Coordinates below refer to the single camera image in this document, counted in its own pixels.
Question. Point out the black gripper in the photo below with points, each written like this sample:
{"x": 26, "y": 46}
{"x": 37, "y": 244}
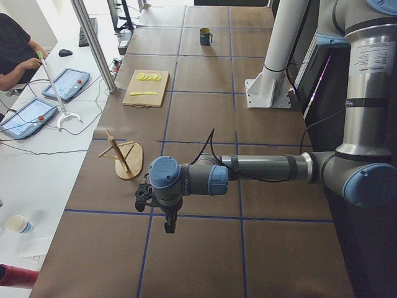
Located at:
{"x": 170, "y": 210}

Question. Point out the blue-green mug yellow inside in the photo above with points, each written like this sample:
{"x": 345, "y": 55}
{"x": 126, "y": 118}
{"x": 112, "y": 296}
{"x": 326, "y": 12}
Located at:
{"x": 206, "y": 37}

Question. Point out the wooden cup storage rack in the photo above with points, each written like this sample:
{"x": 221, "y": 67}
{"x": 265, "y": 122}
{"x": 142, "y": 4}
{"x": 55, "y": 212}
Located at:
{"x": 128, "y": 157}

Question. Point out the white paper cup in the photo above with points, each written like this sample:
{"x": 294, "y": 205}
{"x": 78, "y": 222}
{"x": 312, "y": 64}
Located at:
{"x": 19, "y": 224}

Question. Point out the bamboo cutting board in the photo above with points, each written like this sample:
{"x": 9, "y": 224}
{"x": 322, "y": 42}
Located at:
{"x": 146, "y": 101}

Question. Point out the lemon slice one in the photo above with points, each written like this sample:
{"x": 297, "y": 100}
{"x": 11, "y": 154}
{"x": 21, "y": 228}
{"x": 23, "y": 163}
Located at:
{"x": 157, "y": 77}

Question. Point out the lemon slice two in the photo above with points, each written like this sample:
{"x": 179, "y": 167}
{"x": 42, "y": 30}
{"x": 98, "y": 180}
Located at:
{"x": 152, "y": 76}

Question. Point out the white reacher grabber stick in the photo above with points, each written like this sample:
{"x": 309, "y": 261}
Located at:
{"x": 64, "y": 114}

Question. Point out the red object at edge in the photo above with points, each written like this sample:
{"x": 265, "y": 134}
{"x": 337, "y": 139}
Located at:
{"x": 12, "y": 276}

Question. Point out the far teach pendant tablet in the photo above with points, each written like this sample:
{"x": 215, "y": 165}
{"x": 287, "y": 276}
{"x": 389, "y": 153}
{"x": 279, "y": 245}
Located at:
{"x": 69, "y": 83}

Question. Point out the teach pendant tablet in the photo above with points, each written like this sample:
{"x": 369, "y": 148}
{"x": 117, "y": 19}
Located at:
{"x": 29, "y": 119}
{"x": 69, "y": 83}

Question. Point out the near teach pendant tablet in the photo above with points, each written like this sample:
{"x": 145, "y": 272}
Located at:
{"x": 29, "y": 119}

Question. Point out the black computer mouse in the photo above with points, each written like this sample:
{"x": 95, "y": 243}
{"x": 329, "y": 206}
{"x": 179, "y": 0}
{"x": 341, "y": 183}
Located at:
{"x": 64, "y": 52}

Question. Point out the black monitor stand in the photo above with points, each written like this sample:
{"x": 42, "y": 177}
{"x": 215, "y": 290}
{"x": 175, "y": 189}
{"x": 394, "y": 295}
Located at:
{"x": 120, "y": 16}

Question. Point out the seated person black shirt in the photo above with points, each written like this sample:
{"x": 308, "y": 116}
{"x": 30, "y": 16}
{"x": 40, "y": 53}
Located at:
{"x": 19, "y": 60}

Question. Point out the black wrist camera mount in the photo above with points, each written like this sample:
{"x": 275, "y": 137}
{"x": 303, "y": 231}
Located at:
{"x": 145, "y": 195}

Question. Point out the white camera post base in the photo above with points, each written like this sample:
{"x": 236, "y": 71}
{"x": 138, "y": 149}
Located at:
{"x": 270, "y": 88}

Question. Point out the aluminium frame post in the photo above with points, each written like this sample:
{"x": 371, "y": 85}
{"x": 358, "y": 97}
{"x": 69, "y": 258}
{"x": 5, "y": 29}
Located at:
{"x": 94, "y": 44}

